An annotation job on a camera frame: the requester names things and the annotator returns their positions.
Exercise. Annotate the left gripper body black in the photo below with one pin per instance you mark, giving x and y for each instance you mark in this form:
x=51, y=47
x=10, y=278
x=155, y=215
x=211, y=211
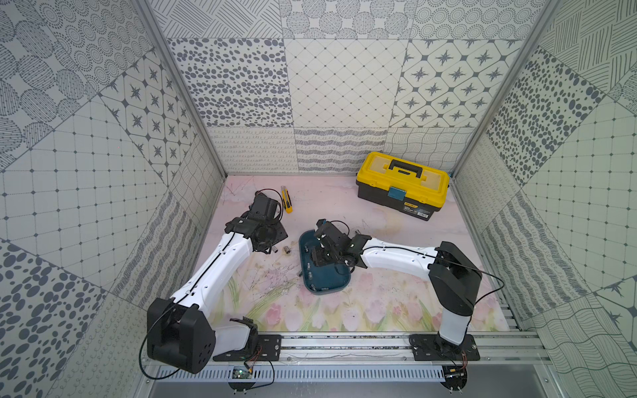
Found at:
x=271, y=239

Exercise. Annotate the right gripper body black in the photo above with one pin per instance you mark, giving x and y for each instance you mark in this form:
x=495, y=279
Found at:
x=323, y=256

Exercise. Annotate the teal plastic storage tray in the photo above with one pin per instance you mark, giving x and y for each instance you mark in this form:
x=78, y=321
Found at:
x=320, y=280

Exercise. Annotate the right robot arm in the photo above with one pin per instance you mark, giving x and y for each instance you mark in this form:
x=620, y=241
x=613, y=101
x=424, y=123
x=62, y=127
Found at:
x=454, y=278

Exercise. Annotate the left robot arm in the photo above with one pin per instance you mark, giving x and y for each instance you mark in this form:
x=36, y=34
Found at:
x=179, y=332

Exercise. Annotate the yellow utility knife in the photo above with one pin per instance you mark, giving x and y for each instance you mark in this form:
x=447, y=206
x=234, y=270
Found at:
x=286, y=200

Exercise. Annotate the yellow black toolbox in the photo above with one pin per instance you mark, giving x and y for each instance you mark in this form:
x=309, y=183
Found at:
x=402, y=185

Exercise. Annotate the left controller board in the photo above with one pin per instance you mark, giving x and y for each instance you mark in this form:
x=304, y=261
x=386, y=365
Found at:
x=241, y=379

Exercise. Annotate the controller board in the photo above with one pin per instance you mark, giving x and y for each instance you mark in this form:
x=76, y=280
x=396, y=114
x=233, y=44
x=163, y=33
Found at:
x=241, y=379
x=454, y=378

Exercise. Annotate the right controller board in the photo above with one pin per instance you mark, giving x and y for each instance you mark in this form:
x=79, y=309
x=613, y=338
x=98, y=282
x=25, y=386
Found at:
x=454, y=378

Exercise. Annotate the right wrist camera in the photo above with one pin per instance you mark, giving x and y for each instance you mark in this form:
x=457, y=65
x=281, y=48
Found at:
x=325, y=229

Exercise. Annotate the aluminium mounting rail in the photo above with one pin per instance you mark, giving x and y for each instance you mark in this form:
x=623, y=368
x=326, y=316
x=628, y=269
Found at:
x=367, y=348

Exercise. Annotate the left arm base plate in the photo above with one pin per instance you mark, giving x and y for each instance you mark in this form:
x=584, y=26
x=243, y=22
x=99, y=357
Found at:
x=262, y=348

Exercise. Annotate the white slotted cable duct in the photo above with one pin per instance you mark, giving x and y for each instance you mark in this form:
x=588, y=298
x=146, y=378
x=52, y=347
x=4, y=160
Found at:
x=296, y=373

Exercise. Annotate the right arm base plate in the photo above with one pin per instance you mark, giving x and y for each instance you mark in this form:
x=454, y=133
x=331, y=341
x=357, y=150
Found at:
x=431, y=347

